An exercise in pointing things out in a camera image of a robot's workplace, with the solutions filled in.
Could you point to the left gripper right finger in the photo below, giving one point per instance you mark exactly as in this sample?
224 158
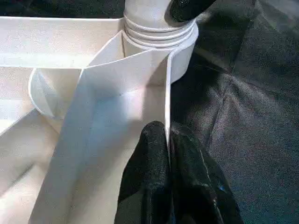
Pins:
198 186

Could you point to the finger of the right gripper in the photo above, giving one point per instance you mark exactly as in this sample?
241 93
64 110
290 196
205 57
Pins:
187 9

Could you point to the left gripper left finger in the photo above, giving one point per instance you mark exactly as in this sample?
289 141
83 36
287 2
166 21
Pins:
147 177

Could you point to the white plastic table leg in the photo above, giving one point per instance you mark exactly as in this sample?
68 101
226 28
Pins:
144 14

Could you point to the white plastic table top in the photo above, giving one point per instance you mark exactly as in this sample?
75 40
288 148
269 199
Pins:
46 46

